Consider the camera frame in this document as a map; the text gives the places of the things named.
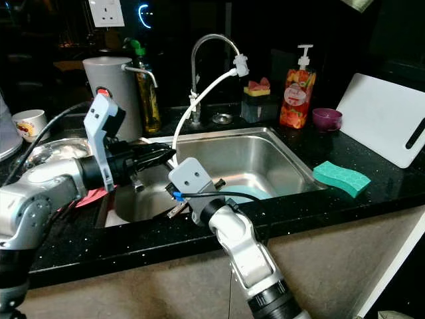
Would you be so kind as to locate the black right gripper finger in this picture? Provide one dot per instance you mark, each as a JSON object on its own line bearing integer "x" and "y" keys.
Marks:
{"x": 178, "y": 210}

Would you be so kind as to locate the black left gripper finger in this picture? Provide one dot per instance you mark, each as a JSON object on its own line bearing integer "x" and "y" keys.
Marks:
{"x": 154, "y": 165}
{"x": 159, "y": 152}

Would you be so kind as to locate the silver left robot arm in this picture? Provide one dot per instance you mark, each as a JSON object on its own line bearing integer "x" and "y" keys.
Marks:
{"x": 33, "y": 199}

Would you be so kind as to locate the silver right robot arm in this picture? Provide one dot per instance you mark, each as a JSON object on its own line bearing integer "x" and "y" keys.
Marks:
{"x": 246, "y": 249}

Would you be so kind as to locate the green capped oil bottle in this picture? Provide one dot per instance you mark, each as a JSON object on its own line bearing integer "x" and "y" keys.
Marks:
{"x": 149, "y": 106}

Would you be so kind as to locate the small round steel fitting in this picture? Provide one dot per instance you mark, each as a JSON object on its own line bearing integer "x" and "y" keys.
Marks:
{"x": 222, "y": 119}

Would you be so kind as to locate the stainless steel bowl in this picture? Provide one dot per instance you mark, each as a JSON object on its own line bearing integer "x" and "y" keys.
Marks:
{"x": 56, "y": 151}

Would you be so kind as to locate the light blue dish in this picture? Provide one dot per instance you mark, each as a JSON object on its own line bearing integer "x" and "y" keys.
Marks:
{"x": 249, "y": 192}

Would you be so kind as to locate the chrome gooseneck faucet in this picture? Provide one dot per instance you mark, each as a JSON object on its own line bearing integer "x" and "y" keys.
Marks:
{"x": 194, "y": 73}

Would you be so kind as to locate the grey cylindrical water dispenser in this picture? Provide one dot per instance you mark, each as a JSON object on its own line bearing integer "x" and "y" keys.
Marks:
{"x": 106, "y": 76}

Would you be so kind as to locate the stainless steel sink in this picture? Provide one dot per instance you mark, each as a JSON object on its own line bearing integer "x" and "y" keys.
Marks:
{"x": 259, "y": 159}

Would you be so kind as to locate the white mug with red print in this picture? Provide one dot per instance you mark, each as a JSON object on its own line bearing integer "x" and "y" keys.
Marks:
{"x": 30, "y": 125}

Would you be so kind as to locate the watermelon shaped sponge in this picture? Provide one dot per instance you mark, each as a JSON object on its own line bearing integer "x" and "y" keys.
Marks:
{"x": 257, "y": 86}

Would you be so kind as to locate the white round appliance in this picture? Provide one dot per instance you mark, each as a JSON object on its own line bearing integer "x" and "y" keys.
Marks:
{"x": 8, "y": 136}

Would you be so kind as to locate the orange soap pump bottle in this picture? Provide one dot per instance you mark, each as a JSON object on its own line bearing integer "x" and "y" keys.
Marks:
{"x": 297, "y": 100}

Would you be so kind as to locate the green wavy sponge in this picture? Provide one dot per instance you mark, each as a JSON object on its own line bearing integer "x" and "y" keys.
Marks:
{"x": 340, "y": 177}

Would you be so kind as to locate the purple cup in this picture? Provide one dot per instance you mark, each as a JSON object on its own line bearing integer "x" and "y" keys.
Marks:
{"x": 327, "y": 119}

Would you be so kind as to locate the white cutting board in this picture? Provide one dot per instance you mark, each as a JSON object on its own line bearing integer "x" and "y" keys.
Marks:
{"x": 378, "y": 119}

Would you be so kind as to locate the olive green cloth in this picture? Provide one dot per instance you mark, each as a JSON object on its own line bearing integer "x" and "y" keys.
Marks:
{"x": 358, "y": 4}

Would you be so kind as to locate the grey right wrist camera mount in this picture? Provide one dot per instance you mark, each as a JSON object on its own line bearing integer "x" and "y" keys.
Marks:
{"x": 191, "y": 178}

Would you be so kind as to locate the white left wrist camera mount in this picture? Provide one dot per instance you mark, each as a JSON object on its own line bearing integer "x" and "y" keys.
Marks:
{"x": 103, "y": 123}

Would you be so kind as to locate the white wall socket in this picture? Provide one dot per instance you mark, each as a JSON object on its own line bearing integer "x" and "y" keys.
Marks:
{"x": 106, "y": 12}

